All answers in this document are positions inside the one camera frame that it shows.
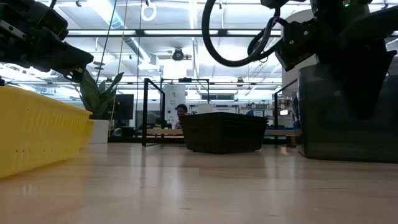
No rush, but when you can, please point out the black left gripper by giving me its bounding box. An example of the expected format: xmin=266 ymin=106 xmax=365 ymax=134
xmin=0 ymin=0 xmax=95 ymax=84

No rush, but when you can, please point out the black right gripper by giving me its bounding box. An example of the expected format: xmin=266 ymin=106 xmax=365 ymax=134
xmin=274 ymin=6 xmax=398 ymax=121

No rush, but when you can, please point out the grey plastic basket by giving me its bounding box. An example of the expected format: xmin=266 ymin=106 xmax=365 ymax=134
xmin=297 ymin=57 xmax=398 ymax=164

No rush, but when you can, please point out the yellow plastic basket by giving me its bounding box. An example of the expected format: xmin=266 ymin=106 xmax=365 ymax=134
xmin=80 ymin=119 xmax=95 ymax=147
xmin=0 ymin=85 xmax=93 ymax=180

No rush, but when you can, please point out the black plastic basket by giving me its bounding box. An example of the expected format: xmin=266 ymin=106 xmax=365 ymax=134
xmin=179 ymin=111 xmax=269 ymax=155

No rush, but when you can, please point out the green snake plant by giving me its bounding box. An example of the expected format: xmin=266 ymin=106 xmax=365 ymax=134
xmin=78 ymin=69 xmax=125 ymax=121

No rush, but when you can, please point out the black background monitor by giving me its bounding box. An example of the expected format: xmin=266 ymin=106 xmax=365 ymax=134
xmin=111 ymin=93 xmax=135 ymax=121

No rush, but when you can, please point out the white plant pot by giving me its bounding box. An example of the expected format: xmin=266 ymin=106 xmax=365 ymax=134
xmin=88 ymin=119 xmax=111 ymax=144

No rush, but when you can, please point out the white cabinet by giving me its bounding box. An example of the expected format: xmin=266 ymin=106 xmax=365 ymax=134
xmin=164 ymin=84 xmax=187 ymax=126

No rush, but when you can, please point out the person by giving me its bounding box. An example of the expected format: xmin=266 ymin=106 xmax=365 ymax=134
xmin=174 ymin=103 xmax=189 ymax=130

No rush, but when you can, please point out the thin black cable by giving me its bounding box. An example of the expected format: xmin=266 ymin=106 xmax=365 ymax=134
xmin=95 ymin=0 xmax=118 ymax=84

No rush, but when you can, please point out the thin tan cord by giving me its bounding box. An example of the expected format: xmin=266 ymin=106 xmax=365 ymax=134
xmin=108 ymin=0 xmax=129 ymax=135

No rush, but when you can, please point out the white cable ring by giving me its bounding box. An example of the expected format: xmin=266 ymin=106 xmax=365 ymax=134
xmin=140 ymin=0 xmax=157 ymax=22

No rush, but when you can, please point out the black ceiling camera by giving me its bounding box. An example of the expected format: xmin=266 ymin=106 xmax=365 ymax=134
xmin=171 ymin=47 xmax=185 ymax=62

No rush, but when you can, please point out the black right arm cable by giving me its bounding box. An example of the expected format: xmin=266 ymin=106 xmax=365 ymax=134
xmin=201 ymin=0 xmax=282 ymax=68

